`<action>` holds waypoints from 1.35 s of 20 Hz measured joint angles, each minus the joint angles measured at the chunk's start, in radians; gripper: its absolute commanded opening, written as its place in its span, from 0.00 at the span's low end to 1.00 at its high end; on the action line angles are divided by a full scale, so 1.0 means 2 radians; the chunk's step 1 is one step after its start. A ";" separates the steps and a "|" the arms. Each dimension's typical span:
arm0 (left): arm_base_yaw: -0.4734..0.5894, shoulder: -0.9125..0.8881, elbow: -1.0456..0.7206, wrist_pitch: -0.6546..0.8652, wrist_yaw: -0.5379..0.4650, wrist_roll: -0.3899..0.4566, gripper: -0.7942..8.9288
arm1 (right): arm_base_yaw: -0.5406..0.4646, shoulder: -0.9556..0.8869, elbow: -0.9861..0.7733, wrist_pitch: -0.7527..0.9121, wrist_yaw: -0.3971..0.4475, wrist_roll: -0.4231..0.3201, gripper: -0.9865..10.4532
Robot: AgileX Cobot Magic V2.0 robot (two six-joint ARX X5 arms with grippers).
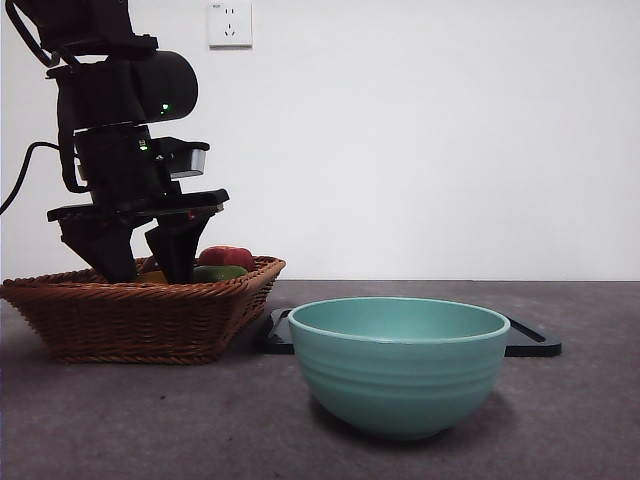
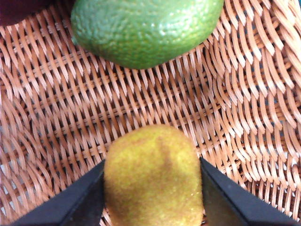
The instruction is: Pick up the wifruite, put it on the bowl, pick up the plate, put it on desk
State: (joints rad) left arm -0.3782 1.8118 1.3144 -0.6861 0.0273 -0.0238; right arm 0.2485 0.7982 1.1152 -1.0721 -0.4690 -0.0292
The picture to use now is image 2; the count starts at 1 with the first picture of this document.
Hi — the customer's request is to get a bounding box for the dark purple plum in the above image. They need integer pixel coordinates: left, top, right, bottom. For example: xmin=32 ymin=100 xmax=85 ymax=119
xmin=0 ymin=0 xmax=56 ymax=26

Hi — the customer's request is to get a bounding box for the yellow-brown kiwifruit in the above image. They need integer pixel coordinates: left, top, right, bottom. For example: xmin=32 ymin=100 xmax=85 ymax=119
xmin=103 ymin=124 xmax=204 ymax=226

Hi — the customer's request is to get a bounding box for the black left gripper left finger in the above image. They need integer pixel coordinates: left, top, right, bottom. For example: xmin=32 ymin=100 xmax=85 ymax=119
xmin=11 ymin=159 xmax=106 ymax=226

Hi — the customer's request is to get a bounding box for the green lime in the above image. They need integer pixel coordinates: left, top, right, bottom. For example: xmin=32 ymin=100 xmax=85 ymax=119
xmin=70 ymin=0 xmax=225 ymax=70

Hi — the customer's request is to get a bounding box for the brown wicker basket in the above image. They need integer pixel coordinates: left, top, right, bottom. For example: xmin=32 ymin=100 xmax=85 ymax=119
xmin=0 ymin=0 xmax=301 ymax=226

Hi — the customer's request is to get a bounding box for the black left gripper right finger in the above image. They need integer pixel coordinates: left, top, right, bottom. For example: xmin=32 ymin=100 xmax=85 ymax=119
xmin=199 ymin=157 xmax=299 ymax=226

